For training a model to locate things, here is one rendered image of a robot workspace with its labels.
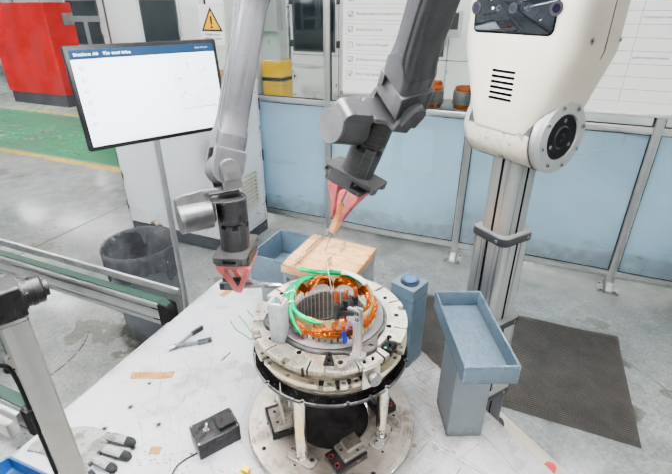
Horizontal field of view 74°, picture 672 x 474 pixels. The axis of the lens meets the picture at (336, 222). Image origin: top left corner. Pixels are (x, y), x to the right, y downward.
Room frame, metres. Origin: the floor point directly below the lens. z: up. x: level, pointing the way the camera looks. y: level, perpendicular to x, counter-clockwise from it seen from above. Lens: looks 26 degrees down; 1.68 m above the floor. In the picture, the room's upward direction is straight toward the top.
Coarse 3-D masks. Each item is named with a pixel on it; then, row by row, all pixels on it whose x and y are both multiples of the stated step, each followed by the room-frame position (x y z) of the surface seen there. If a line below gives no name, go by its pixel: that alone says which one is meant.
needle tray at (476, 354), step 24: (456, 312) 0.85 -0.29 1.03; (480, 312) 0.85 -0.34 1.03; (456, 336) 0.76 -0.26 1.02; (480, 336) 0.76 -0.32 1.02; (504, 336) 0.72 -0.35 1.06; (456, 360) 0.68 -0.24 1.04; (480, 360) 0.69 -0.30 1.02; (504, 360) 0.69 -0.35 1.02; (456, 384) 0.70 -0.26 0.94; (480, 384) 0.71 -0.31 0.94; (456, 408) 0.70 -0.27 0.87; (480, 408) 0.71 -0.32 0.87; (456, 432) 0.70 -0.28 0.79; (480, 432) 0.71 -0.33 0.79
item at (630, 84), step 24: (648, 0) 2.48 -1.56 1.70; (624, 24) 2.51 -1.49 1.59; (648, 24) 2.47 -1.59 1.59; (624, 48) 2.50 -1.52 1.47; (648, 48) 2.45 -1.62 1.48; (624, 72) 2.48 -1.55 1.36; (648, 72) 2.44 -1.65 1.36; (600, 96) 2.52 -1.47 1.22; (624, 96) 2.47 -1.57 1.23; (648, 96) 2.43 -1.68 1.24
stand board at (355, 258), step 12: (312, 240) 1.13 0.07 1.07; (324, 240) 1.13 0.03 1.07; (336, 240) 1.13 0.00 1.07; (300, 252) 1.06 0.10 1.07; (312, 252) 1.06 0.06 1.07; (324, 252) 1.06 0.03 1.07; (336, 252) 1.06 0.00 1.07; (348, 252) 1.06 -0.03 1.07; (360, 252) 1.06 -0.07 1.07; (372, 252) 1.06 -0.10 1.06; (288, 264) 1.00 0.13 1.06; (300, 264) 1.00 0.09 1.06; (312, 264) 1.00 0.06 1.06; (324, 264) 1.00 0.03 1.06; (336, 264) 1.00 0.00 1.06; (348, 264) 1.00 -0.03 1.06; (360, 264) 1.00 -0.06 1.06; (300, 276) 0.98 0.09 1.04
